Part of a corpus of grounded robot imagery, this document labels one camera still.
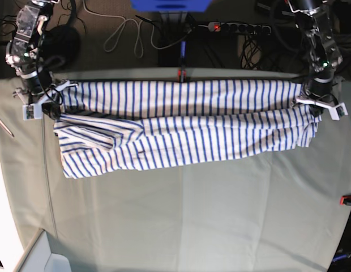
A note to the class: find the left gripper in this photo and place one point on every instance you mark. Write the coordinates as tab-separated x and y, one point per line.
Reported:
318	95

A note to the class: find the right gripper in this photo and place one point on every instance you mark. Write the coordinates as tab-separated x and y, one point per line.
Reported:
50	98

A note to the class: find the blue white striped t-shirt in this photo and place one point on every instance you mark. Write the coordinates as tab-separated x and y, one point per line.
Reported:
143	125

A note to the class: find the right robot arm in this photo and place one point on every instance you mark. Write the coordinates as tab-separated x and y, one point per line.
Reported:
35	52

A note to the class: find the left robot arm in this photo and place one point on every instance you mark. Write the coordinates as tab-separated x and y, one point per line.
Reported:
323	54

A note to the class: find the black round base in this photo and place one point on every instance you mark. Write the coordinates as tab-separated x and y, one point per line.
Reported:
61	47

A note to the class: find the orange black clamp right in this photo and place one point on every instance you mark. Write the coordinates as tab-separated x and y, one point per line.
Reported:
346	200

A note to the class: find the green table cloth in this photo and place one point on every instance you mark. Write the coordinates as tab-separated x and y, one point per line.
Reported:
278	211

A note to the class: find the white power strip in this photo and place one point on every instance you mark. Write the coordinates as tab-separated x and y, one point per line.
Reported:
240	28

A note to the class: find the red clamp table centre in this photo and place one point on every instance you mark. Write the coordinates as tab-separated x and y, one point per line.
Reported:
181	75

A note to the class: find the white box corner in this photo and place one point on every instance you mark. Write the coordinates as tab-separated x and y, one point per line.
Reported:
36	256

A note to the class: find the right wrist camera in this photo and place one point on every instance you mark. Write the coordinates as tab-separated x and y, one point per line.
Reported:
32	112

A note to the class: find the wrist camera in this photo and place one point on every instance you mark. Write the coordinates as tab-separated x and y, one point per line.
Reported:
32	112
338	111

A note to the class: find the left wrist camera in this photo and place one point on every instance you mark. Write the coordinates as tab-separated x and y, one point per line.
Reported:
338	111

